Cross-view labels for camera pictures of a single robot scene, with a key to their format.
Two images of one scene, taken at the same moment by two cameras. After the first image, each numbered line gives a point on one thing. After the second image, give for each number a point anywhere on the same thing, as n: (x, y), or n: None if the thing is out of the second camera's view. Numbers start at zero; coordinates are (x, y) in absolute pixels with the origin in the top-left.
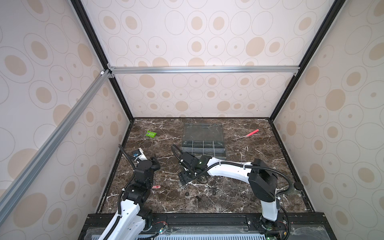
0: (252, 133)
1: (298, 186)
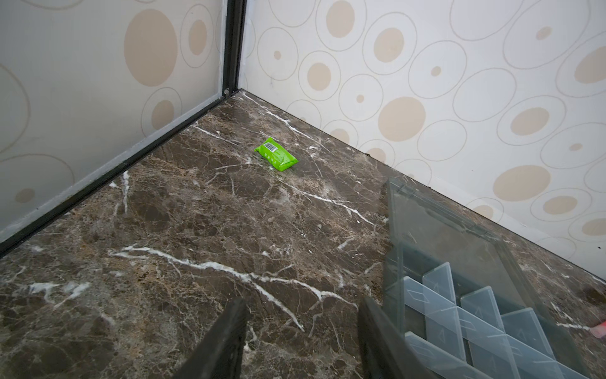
0: (599, 331)
1: None
